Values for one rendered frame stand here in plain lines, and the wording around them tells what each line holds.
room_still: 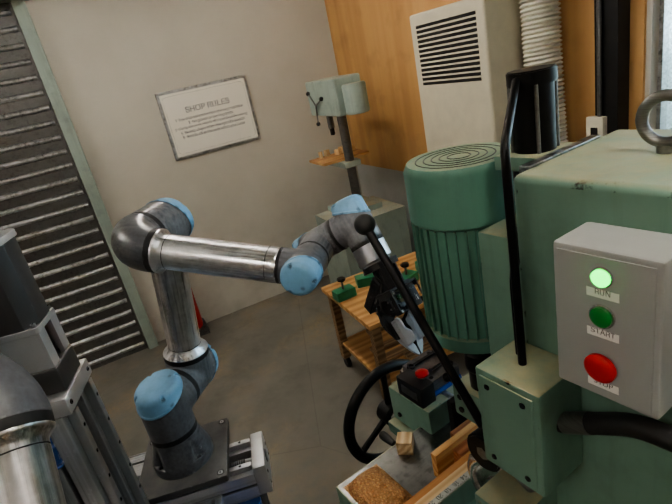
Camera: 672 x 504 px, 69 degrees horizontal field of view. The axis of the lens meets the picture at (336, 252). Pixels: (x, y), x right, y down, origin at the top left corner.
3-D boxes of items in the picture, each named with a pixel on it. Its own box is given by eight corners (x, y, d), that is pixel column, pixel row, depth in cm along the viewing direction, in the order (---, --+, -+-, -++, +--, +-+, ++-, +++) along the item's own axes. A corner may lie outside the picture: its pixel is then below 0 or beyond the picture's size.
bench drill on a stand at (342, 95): (384, 277, 393) (346, 72, 337) (429, 304, 339) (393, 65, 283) (331, 299, 378) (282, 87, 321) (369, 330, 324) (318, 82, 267)
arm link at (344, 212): (334, 209, 112) (365, 191, 108) (356, 252, 111) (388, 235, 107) (320, 210, 104) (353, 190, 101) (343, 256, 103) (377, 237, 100)
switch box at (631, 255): (589, 352, 55) (587, 219, 50) (690, 390, 47) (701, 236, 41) (556, 378, 52) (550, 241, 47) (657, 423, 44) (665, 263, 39)
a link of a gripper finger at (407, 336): (421, 358, 98) (400, 317, 99) (406, 361, 104) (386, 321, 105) (432, 351, 100) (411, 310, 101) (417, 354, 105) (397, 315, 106)
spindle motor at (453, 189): (473, 294, 98) (455, 140, 87) (553, 322, 84) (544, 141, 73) (407, 333, 90) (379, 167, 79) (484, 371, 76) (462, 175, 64)
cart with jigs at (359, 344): (428, 325, 315) (414, 232, 292) (490, 365, 266) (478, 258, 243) (338, 366, 294) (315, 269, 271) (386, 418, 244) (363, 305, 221)
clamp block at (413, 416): (436, 387, 124) (432, 357, 121) (478, 412, 113) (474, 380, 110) (392, 417, 117) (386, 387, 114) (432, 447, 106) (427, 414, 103)
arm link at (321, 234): (280, 254, 104) (321, 230, 100) (295, 235, 114) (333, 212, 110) (301, 283, 106) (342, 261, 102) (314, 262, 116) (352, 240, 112)
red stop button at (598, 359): (587, 372, 49) (587, 347, 48) (618, 385, 46) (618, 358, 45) (581, 377, 48) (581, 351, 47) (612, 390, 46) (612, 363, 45)
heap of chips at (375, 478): (376, 463, 101) (374, 453, 100) (417, 500, 91) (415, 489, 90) (343, 487, 97) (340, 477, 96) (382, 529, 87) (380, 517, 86)
